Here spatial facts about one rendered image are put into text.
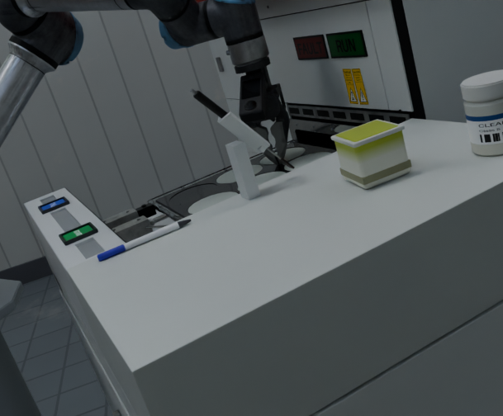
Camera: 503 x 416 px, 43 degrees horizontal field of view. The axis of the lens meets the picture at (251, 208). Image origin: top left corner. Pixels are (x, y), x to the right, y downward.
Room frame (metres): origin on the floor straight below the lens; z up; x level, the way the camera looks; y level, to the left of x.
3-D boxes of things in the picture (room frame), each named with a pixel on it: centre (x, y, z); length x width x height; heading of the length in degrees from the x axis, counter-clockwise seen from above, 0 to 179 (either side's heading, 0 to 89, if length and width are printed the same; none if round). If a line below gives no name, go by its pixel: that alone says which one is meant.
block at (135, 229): (1.14, 0.23, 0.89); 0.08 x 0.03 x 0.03; 111
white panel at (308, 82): (1.44, -0.18, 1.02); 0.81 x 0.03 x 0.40; 21
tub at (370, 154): (0.82, -0.18, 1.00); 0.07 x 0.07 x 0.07; 12
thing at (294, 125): (1.27, -0.23, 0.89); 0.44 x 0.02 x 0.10; 21
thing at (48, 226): (1.11, 0.33, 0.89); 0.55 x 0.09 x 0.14; 21
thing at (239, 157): (0.91, -0.02, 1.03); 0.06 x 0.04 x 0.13; 111
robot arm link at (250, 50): (1.27, -0.08, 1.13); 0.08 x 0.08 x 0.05
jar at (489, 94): (0.79, -0.34, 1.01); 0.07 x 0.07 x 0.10
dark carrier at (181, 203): (1.18, -0.04, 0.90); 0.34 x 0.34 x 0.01; 21
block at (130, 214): (1.22, 0.26, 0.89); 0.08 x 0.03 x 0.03; 111
